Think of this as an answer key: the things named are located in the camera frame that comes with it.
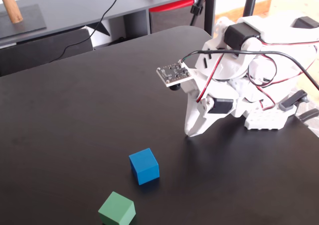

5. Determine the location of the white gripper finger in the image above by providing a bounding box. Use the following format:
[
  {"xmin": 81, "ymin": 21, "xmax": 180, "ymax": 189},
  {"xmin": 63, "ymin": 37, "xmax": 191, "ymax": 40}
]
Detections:
[
  {"xmin": 184, "ymin": 90, "xmax": 202, "ymax": 138},
  {"xmin": 191, "ymin": 97, "xmax": 224, "ymax": 138}
]

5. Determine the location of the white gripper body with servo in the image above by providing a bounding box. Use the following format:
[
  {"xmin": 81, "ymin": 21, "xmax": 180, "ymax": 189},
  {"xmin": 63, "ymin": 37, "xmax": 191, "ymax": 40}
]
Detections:
[{"xmin": 180, "ymin": 69, "xmax": 239, "ymax": 116}]

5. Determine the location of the green cube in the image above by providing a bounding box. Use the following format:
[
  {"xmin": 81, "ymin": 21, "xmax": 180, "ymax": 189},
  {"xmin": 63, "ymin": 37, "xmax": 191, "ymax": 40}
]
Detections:
[{"xmin": 97, "ymin": 191, "xmax": 137, "ymax": 225}]

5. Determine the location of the blue cube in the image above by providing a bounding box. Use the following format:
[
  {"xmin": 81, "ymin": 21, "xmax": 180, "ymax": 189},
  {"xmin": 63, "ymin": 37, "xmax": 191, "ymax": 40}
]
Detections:
[{"xmin": 129, "ymin": 147, "xmax": 160, "ymax": 186}]

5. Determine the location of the grey black table clamp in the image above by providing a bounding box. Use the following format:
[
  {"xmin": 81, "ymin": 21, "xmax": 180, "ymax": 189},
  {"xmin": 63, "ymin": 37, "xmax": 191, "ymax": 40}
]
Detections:
[{"xmin": 278, "ymin": 90, "xmax": 310, "ymax": 113}]

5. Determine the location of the dark fabric bin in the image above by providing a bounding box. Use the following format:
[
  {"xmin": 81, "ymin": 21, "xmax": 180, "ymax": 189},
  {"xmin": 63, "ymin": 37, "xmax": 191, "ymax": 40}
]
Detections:
[{"xmin": 149, "ymin": 7, "xmax": 207, "ymax": 34}]

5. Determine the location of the black tripod leg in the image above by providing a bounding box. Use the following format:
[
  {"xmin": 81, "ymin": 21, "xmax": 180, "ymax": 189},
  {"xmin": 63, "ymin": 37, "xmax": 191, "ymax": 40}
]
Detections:
[{"xmin": 189, "ymin": 0, "xmax": 211, "ymax": 26}]

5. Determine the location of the black stand pole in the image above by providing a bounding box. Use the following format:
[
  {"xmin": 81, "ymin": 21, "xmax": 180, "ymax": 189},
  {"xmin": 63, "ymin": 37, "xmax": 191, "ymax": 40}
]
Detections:
[{"xmin": 243, "ymin": 0, "xmax": 260, "ymax": 18}]

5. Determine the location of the grey shelf unit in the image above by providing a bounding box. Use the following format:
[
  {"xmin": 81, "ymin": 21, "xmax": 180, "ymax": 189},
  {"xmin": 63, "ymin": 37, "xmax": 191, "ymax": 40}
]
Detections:
[{"xmin": 0, "ymin": 0, "xmax": 218, "ymax": 52}]

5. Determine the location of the black storage box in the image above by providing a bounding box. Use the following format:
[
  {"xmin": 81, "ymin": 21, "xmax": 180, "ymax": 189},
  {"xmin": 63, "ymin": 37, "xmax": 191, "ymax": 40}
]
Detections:
[{"xmin": 0, "ymin": 28, "xmax": 94, "ymax": 77}]

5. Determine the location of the wooden pole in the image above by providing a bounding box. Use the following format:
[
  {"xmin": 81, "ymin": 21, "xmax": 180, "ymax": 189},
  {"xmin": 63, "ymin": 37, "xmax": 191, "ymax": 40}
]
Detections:
[{"xmin": 0, "ymin": 0, "xmax": 23, "ymax": 24}]

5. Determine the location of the gripper servo wire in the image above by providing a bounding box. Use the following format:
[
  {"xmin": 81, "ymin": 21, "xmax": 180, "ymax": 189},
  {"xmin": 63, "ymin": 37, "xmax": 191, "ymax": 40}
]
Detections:
[{"xmin": 196, "ymin": 53, "xmax": 224, "ymax": 104}]

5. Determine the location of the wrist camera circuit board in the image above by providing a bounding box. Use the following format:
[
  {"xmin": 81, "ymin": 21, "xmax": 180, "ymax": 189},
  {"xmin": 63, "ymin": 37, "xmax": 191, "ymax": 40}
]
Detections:
[{"xmin": 156, "ymin": 61, "xmax": 193, "ymax": 92}]

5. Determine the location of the base servo wire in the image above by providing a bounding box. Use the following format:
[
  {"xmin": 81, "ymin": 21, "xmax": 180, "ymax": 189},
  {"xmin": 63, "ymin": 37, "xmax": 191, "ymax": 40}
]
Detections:
[{"xmin": 256, "ymin": 84, "xmax": 277, "ymax": 111}]

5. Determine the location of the black camera cable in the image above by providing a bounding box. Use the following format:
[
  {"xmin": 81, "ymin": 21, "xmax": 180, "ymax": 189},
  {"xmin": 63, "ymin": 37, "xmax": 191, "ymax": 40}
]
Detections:
[{"xmin": 181, "ymin": 50, "xmax": 319, "ymax": 91}]

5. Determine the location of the forearm servo wire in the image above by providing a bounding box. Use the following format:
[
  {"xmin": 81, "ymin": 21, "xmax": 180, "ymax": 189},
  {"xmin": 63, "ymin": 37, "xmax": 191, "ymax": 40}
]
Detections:
[{"xmin": 248, "ymin": 53, "xmax": 278, "ymax": 87}]

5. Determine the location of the black clamp handle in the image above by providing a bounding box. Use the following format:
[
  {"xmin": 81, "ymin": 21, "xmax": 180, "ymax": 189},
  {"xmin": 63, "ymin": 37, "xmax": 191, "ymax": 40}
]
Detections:
[{"xmin": 298, "ymin": 109, "xmax": 319, "ymax": 122}]

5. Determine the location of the upper arm servo wire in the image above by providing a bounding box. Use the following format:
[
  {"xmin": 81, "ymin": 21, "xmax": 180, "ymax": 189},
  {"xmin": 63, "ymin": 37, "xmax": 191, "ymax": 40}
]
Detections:
[{"xmin": 260, "ymin": 40, "xmax": 319, "ymax": 47}]

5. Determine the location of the thin black cable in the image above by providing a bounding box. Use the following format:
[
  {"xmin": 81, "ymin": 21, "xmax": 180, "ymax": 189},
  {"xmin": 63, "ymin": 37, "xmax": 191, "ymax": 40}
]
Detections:
[{"xmin": 47, "ymin": 0, "xmax": 129, "ymax": 64}]

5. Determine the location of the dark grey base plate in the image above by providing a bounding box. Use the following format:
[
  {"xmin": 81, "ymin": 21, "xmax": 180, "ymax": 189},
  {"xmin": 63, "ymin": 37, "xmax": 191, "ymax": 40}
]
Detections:
[{"xmin": 0, "ymin": 3, "xmax": 47, "ymax": 39}]

